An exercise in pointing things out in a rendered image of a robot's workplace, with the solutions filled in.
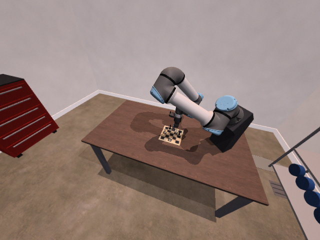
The cream and black chessboard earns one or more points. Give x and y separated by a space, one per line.
175 138

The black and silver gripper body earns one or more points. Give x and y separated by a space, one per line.
177 118

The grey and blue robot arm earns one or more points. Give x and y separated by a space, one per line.
226 112

